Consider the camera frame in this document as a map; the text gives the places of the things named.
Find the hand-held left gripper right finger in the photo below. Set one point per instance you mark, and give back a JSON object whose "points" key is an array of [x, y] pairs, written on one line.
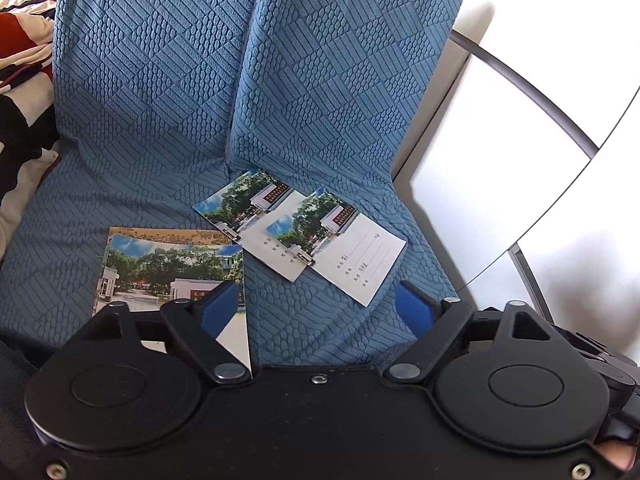
{"points": [[412, 307]]}

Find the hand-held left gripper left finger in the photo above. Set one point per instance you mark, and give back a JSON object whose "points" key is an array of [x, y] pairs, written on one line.
{"points": [[220, 307]]}

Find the photo cover notebook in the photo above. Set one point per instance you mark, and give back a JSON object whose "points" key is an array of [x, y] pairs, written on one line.
{"points": [[165, 270], [235, 200], [350, 245]]}

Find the golden patterned book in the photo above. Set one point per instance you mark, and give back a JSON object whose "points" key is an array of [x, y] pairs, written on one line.
{"points": [[165, 235]]}

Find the person's right hand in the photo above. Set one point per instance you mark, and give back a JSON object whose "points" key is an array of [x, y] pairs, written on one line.
{"points": [[619, 456]]}

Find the white cabinet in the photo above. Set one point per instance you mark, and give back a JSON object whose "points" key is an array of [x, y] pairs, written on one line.
{"points": [[500, 160]]}

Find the blue textured sofa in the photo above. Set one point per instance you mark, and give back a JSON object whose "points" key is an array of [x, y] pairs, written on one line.
{"points": [[150, 85]]}

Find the red white black checkered blanket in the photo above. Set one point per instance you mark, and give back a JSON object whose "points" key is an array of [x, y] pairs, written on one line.
{"points": [[25, 60]]}

